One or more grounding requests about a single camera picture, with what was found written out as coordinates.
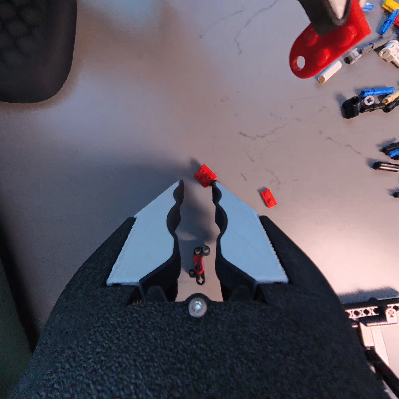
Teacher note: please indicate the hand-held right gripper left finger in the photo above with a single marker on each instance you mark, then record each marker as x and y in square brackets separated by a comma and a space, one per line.
[143, 249]

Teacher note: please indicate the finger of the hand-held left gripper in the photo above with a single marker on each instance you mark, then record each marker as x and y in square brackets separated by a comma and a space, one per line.
[324, 15]

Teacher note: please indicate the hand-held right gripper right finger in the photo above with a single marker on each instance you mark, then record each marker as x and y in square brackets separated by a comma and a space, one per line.
[249, 249]

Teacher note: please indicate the red rounded plate with hole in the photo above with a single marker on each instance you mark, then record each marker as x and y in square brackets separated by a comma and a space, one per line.
[330, 53]

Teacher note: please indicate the small red liftarm brick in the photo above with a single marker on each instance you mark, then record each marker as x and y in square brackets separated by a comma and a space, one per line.
[198, 265]

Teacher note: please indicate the small black red lego assembly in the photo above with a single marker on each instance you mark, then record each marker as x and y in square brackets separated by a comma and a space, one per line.
[199, 279]

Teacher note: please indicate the red square stud plate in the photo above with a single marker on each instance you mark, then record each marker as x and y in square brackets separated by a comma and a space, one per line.
[204, 175]

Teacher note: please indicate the brick vehicle model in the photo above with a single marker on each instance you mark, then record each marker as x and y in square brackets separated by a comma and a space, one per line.
[367, 311]

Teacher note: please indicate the grey desk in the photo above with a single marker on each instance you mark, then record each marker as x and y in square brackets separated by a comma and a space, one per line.
[156, 109]

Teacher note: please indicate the narrow red stud plate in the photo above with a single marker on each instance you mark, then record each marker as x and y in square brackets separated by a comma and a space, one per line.
[268, 198]

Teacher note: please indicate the white tube connector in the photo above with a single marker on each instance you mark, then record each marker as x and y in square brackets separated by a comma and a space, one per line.
[329, 72]

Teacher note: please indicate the pile of small brick pieces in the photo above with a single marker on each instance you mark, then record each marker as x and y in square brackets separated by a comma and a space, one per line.
[375, 92]

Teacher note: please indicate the black angle connector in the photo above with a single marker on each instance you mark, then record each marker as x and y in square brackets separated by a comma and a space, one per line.
[350, 107]

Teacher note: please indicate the black and blue pins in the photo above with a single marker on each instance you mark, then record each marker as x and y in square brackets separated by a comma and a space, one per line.
[391, 150]

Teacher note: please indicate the black tube connector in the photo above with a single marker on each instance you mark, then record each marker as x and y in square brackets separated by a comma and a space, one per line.
[386, 166]

